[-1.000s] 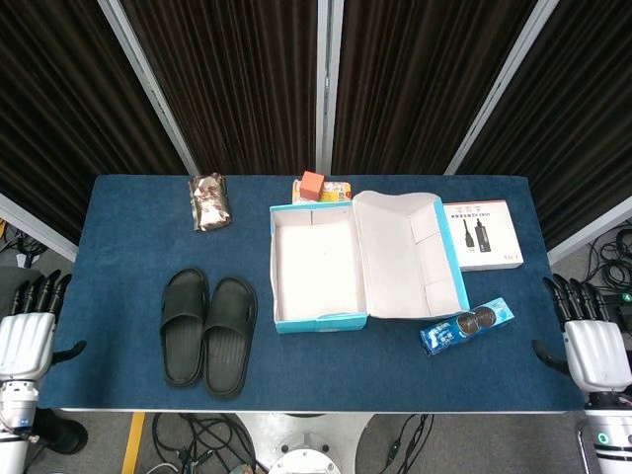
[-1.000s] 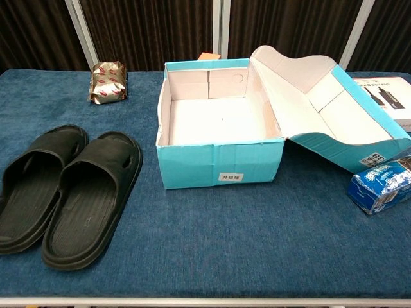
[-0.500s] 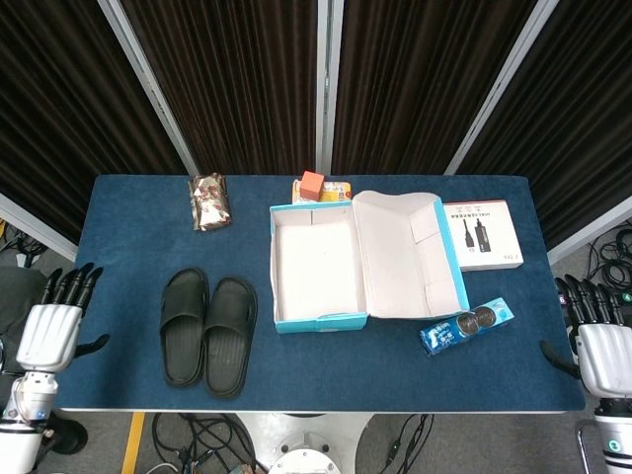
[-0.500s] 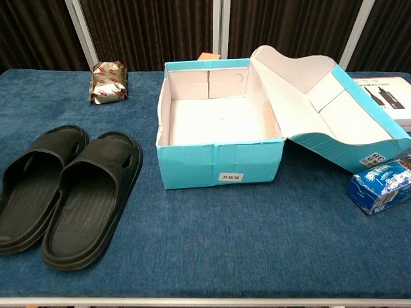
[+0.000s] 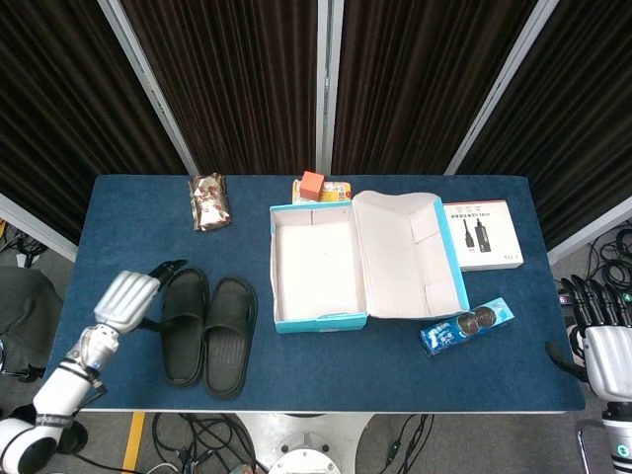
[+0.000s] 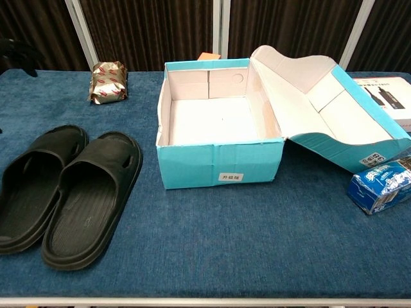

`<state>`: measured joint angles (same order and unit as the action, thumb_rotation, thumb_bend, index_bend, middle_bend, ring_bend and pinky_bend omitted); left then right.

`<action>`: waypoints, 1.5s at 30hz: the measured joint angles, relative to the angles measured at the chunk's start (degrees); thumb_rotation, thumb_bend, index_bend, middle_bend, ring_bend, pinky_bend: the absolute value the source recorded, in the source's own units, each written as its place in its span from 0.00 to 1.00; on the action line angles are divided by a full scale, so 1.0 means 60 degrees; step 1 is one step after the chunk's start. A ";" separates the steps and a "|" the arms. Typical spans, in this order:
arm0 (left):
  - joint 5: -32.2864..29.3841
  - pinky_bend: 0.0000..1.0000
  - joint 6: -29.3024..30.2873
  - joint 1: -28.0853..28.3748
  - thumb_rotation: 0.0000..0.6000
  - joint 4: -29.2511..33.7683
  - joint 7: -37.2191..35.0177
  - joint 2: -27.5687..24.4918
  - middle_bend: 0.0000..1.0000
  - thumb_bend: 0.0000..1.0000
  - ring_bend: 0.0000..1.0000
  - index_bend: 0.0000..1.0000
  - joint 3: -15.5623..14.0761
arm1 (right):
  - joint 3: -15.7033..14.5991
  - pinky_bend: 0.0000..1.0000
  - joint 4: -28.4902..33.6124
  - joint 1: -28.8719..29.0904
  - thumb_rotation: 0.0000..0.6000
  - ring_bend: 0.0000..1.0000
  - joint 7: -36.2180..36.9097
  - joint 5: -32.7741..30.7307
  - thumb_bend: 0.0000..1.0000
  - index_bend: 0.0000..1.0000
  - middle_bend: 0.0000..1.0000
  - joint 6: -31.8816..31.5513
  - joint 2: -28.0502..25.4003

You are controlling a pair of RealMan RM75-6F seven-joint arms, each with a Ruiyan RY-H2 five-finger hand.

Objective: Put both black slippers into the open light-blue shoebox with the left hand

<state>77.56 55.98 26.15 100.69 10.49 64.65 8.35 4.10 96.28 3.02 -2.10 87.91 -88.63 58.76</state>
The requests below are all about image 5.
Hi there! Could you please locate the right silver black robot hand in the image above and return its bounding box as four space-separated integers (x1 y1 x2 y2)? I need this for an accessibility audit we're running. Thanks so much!
544 274 632 402

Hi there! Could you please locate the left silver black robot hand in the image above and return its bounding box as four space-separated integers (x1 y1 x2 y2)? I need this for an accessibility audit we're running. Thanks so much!
92 258 190 336

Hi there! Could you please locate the black rubber slipper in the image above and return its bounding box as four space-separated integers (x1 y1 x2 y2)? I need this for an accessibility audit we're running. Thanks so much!
161 268 210 388
202 276 260 400

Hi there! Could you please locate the light blue shoe box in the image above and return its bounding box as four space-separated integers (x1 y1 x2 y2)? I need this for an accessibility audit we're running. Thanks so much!
269 191 470 335

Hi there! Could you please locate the orange cube block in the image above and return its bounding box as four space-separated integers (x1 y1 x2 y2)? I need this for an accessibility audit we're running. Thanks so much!
299 170 326 202

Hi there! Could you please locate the white and black sneaker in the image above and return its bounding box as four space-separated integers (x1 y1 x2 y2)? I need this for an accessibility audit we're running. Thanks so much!
566 323 593 394

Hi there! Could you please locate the dark grey trouser leg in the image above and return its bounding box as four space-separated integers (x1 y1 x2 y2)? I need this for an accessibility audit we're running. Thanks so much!
0 265 64 371

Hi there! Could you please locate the brown foil snack packet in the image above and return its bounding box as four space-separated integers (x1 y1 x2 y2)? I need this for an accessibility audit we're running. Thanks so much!
188 172 232 232

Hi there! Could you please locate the yellow floor tape strip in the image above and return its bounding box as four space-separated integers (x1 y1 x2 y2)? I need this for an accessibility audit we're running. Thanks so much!
120 412 147 474

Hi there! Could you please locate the blue Oreo cookie pack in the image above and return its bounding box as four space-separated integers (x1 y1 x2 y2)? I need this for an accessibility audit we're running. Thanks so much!
419 296 515 357

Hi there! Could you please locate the dark pleated curtain panel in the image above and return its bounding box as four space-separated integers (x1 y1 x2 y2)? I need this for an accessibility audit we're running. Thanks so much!
0 0 187 243
331 0 539 175
120 0 320 175
456 0 632 251

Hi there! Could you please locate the blue felt table mat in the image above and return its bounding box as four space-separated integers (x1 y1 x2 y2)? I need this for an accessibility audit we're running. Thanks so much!
43 173 588 414

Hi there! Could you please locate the yellow flat snack packet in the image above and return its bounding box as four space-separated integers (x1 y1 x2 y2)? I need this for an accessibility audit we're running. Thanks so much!
291 178 354 205

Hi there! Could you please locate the grey metal tube frame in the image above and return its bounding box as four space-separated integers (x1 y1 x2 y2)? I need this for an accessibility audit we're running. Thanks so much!
575 418 609 474

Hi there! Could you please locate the black floor cable bundle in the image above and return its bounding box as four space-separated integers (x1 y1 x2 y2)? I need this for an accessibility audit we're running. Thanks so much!
0 219 48 271
587 219 632 297
150 412 263 474

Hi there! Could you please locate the grey aluminium partition rail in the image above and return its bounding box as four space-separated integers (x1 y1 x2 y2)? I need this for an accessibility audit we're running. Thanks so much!
0 192 79 263
546 196 632 267

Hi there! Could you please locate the white cable adapter product box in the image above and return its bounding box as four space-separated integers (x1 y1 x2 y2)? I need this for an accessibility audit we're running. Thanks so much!
441 198 524 273

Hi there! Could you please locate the grey aluminium partition post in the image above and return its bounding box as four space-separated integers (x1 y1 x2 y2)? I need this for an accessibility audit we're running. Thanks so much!
97 0 200 176
443 0 562 176
315 0 346 176

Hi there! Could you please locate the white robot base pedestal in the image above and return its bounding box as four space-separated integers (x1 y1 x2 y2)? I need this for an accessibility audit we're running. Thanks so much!
235 412 375 474

